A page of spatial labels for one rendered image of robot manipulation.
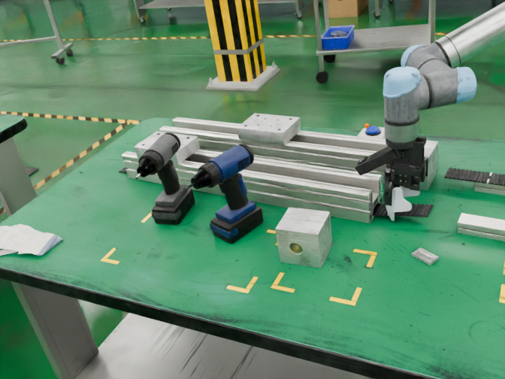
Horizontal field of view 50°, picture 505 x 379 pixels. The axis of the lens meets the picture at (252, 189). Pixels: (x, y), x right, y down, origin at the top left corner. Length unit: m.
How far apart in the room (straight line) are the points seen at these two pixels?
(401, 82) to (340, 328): 0.51
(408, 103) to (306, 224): 0.34
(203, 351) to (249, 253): 0.65
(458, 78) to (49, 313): 1.32
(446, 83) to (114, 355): 1.38
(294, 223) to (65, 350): 0.97
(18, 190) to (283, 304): 1.78
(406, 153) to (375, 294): 0.33
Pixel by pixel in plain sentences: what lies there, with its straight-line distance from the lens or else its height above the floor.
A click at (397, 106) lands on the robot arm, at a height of 1.09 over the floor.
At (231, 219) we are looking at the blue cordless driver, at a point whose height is 0.84.
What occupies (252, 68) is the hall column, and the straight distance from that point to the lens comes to 4.63.
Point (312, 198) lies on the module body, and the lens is 1.38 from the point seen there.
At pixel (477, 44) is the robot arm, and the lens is 1.37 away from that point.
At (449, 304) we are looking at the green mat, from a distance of 1.15.
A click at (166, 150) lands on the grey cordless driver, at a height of 0.98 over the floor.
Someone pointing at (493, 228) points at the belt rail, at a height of 0.81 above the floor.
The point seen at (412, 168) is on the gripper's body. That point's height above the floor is 0.94.
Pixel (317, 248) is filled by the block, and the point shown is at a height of 0.84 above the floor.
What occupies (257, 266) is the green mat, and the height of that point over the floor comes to 0.78.
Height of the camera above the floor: 1.56
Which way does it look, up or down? 30 degrees down
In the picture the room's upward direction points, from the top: 10 degrees counter-clockwise
